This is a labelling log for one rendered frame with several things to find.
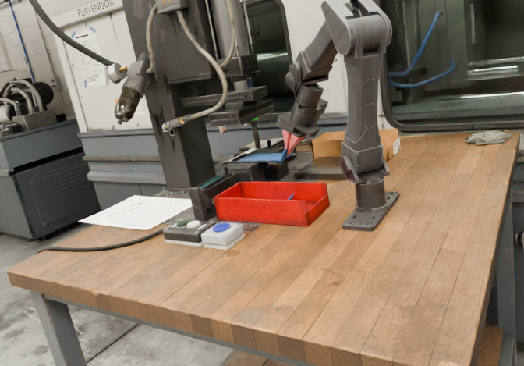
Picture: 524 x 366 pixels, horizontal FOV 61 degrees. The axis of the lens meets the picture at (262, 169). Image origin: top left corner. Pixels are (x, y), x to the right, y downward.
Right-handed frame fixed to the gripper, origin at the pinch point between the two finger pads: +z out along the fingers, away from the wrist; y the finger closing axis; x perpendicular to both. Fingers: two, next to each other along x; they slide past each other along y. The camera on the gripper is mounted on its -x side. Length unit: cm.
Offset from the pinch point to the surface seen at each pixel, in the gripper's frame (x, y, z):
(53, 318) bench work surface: 54, 21, 42
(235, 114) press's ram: 9.0, 14.3, -6.4
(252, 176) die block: 7.7, 4.4, 8.2
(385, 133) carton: -35.4, -16.2, -5.2
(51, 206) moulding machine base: -109, 227, 213
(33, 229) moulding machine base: -91, 222, 226
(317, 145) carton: -24.3, -0.1, 5.0
